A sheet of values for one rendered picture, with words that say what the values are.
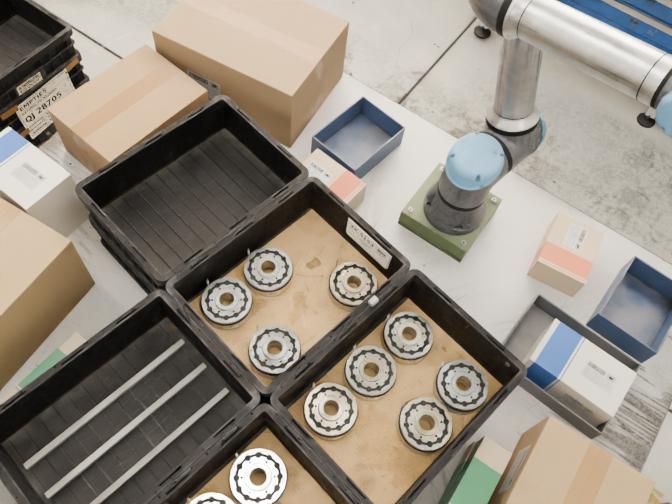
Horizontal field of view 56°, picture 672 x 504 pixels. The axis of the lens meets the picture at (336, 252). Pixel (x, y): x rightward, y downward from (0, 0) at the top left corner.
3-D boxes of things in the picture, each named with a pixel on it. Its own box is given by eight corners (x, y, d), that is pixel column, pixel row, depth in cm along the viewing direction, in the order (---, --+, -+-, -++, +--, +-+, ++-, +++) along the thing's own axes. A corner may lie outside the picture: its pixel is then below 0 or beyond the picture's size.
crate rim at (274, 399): (412, 270, 131) (414, 265, 129) (527, 374, 122) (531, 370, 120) (265, 402, 115) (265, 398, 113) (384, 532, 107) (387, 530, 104)
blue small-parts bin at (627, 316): (621, 268, 159) (635, 254, 153) (675, 303, 156) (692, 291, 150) (585, 325, 151) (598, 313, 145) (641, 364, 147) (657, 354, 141)
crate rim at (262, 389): (312, 179, 139) (312, 172, 137) (412, 270, 131) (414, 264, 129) (163, 290, 124) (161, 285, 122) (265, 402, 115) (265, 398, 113)
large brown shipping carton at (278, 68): (163, 87, 175) (151, 30, 157) (223, 22, 189) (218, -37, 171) (290, 148, 169) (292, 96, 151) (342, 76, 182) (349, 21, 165)
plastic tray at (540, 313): (487, 362, 144) (494, 355, 140) (531, 301, 153) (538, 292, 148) (591, 440, 138) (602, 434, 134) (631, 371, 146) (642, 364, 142)
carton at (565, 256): (547, 226, 164) (558, 211, 157) (591, 248, 162) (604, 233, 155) (526, 274, 156) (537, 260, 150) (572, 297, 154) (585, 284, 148)
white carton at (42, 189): (-21, 182, 145) (-37, 158, 137) (22, 150, 150) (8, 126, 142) (39, 231, 141) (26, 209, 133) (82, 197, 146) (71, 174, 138)
